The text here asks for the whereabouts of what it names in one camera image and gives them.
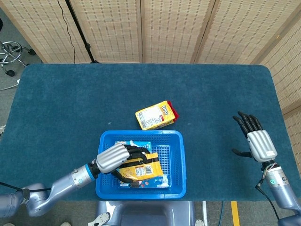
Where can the yellow black snack bag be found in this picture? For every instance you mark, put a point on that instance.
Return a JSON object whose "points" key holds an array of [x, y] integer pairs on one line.
{"points": [[141, 170]]}

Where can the bamboo folding screen panel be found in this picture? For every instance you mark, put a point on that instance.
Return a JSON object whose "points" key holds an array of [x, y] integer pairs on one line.
{"points": [[171, 28], [110, 28], [235, 28], [35, 23], [289, 70]]}

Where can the grey-blue robot torso base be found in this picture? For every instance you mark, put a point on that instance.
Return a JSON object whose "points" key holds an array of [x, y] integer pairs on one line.
{"points": [[145, 214]]}

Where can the black tripod stand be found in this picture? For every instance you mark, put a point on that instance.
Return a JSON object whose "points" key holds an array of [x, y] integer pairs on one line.
{"points": [[78, 30]]}

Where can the blue chocolate chip cookie box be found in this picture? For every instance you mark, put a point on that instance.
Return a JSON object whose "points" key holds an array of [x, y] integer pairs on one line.
{"points": [[147, 144]]}

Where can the person in black clothes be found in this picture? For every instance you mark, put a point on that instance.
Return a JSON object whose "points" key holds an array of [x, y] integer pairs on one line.
{"points": [[1, 24]]}

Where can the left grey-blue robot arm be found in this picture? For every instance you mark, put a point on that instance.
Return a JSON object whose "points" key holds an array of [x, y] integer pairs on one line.
{"points": [[70, 181]]}

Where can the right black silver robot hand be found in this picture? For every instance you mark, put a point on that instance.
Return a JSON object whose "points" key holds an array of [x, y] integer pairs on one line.
{"points": [[261, 146]]}

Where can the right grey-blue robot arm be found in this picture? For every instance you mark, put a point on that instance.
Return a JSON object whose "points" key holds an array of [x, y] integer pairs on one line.
{"points": [[279, 188]]}

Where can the teal carpet table mat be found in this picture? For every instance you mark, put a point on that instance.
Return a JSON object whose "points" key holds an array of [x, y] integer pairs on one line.
{"points": [[164, 82]]}

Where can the blue perforated plastic basket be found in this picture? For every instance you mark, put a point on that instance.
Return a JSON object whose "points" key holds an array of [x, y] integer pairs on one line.
{"points": [[141, 194]]}

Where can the chrome office chair base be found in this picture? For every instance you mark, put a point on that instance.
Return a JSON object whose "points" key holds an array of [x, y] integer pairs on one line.
{"points": [[14, 60]]}

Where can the yellow Lipo rusk bag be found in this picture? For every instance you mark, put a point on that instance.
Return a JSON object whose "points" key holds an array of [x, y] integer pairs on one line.
{"points": [[152, 116]]}

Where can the yellow floor tape strip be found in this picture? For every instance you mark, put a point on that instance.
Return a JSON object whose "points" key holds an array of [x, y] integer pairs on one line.
{"points": [[235, 212]]}

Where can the white floor strip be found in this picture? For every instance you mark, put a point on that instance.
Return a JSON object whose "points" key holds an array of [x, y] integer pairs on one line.
{"points": [[205, 212]]}

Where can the white perforated foot plate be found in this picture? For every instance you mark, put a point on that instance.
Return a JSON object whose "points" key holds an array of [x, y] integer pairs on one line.
{"points": [[101, 217], [199, 223]]}

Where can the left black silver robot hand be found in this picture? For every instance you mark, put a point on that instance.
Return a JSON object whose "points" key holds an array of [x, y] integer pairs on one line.
{"points": [[113, 157]]}

